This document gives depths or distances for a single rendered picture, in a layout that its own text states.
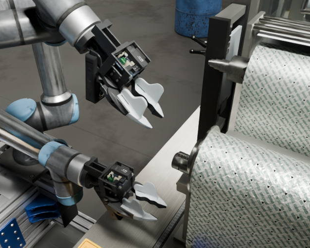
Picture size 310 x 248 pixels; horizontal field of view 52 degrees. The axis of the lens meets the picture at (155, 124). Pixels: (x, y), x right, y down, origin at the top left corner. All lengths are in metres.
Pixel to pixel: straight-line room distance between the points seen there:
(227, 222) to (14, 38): 0.56
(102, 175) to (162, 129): 2.02
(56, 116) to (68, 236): 0.80
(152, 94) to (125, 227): 0.47
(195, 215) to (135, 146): 1.92
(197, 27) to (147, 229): 3.71
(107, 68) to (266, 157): 0.33
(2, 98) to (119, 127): 1.28
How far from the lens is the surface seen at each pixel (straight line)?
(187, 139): 1.26
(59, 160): 0.85
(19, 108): 1.26
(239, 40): 0.98
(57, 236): 1.86
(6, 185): 1.44
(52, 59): 1.18
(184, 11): 4.46
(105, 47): 0.61
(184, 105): 3.07
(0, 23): 0.73
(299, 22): 0.82
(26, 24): 0.73
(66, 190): 0.93
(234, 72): 0.80
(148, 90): 0.65
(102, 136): 2.72
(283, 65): 0.74
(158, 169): 1.13
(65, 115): 1.26
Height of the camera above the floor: 1.71
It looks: 37 degrees down
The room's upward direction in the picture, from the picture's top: straight up
